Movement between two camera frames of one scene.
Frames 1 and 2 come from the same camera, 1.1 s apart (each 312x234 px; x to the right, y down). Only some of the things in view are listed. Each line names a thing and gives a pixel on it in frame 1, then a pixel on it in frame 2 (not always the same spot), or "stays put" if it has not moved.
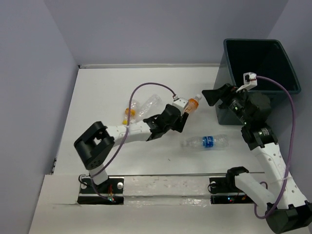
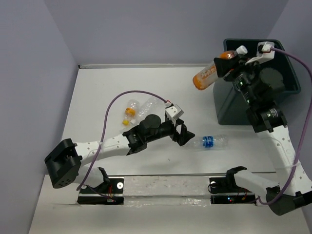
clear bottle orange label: x=134 y=108 stays put
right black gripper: x=213 y=95 to x=224 y=65
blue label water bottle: x=220 y=142 stays put
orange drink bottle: x=192 y=104 to x=208 y=76
